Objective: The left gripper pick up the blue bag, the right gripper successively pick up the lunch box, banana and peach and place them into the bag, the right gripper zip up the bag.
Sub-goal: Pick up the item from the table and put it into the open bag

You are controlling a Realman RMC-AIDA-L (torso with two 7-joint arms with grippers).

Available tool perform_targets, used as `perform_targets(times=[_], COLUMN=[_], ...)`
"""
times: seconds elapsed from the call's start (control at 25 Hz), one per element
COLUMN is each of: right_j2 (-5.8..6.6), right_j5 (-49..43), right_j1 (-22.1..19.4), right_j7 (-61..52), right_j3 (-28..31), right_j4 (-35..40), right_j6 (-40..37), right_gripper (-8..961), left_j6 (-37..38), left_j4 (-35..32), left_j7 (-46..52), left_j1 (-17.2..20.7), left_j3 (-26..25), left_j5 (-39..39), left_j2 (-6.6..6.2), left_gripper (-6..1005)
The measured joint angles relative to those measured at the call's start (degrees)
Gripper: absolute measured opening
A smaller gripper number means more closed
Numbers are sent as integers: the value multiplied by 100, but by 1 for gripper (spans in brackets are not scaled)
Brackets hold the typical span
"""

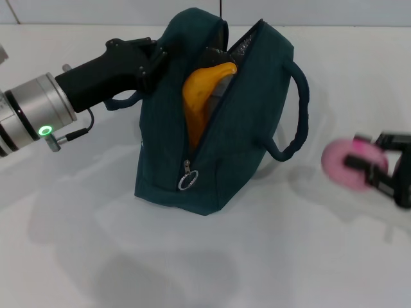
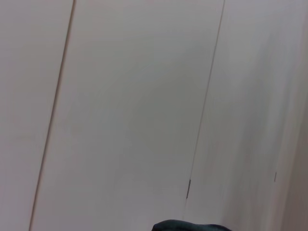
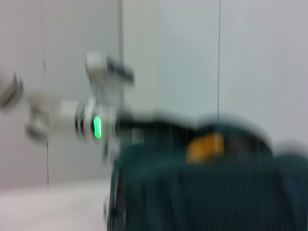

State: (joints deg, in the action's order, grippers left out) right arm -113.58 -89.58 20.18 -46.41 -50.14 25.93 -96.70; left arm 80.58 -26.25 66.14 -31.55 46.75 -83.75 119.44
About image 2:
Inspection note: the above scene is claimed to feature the dark blue insulated lunch bag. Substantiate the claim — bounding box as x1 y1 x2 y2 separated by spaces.
151 219 231 231

